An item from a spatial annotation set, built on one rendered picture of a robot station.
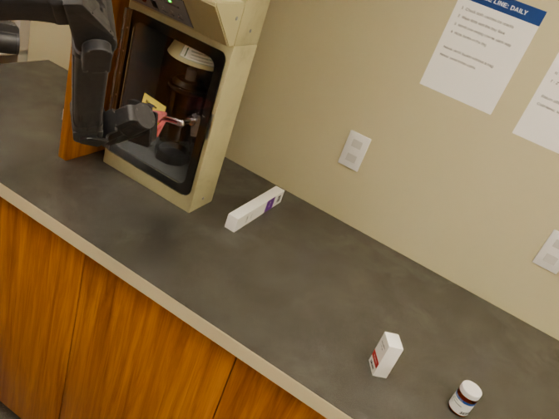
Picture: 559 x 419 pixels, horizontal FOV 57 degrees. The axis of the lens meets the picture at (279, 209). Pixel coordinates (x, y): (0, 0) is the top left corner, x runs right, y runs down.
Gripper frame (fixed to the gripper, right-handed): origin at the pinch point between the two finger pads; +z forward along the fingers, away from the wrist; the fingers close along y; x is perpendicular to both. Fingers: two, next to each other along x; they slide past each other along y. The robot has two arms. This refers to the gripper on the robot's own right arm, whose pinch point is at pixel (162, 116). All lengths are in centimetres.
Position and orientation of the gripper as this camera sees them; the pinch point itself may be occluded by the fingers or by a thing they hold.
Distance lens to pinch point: 134.0
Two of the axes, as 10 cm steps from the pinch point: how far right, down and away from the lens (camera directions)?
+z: 4.3, -3.3, 8.4
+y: 1.6, -8.9, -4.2
